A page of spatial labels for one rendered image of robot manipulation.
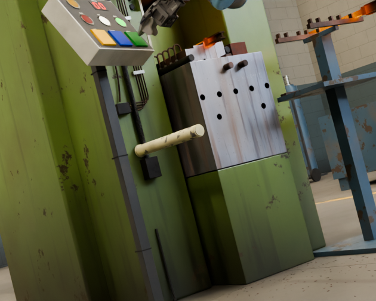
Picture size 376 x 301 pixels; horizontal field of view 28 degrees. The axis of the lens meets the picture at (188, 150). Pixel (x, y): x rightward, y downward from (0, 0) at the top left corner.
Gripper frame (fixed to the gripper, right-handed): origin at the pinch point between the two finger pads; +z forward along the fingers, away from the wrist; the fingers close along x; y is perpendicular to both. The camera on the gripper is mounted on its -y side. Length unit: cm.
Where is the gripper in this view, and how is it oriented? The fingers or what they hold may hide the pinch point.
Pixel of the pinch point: (139, 31)
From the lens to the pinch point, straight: 279.0
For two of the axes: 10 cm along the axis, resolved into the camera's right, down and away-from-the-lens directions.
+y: 6.3, 7.2, -2.9
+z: -5.9, 6.8, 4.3
